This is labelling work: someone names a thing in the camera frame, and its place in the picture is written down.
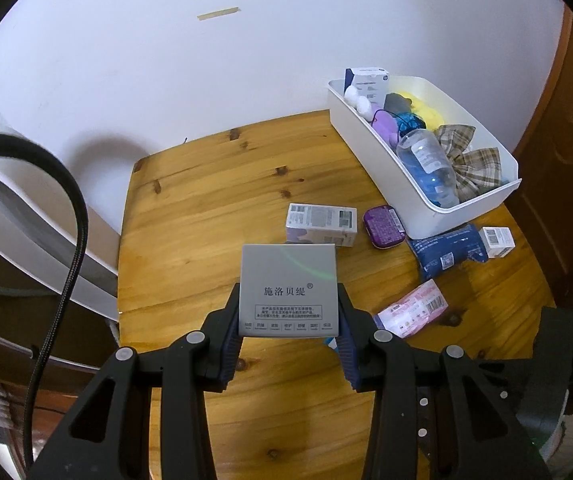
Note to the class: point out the dark blue tissue pack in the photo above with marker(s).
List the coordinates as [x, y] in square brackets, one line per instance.
[444, 250]

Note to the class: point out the purple tin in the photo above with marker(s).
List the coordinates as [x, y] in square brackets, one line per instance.
[384, 227]

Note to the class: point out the blue tube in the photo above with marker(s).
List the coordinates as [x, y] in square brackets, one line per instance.
[330, 342]

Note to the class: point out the white plastic storage bin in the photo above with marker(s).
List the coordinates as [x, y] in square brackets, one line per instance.
[366, 145]

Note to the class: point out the white and blue box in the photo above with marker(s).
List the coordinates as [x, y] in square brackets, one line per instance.
[366, 82]

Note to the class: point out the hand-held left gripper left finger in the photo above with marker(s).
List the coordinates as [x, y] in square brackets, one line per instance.
[229, 360]

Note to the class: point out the white box with grey print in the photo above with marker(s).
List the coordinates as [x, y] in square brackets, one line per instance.
[321, 222]

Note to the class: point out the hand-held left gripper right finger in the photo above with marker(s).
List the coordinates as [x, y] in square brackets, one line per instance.
[349, 360]

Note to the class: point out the small grey white box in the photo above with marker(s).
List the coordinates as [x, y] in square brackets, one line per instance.
[289, 290]

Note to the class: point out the grey plush pouch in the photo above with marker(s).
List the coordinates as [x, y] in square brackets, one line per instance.
[396, 101]

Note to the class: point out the pink packet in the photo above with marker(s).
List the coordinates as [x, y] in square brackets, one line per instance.
[411, 310]

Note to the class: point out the purple plush toy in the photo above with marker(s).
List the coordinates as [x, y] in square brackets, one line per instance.
[386, 125]

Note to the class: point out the blue plastic packet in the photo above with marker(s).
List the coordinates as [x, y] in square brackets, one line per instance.
[416, 185]

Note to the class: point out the small white barcode box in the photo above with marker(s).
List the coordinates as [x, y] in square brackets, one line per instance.
[496, 242]

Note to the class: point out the yellow plush toy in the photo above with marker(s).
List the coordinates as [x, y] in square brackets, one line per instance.
[424, 107]

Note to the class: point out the clear plastic bottle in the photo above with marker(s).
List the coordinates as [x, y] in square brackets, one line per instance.
[426, 157]

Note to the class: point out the plaid fabric bow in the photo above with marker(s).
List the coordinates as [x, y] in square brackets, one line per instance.
[471, 160]

